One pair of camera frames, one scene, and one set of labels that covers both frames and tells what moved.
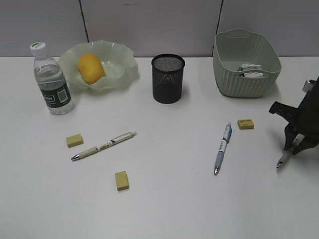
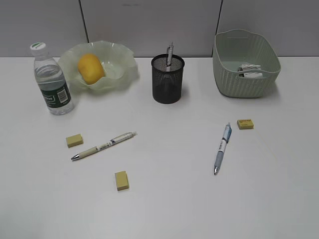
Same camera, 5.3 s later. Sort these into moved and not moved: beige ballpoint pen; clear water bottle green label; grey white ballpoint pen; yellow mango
Moved: grey white ballpoint pen
Not moved: yellow mango; clear water bottle green label; beige ballpoint pen
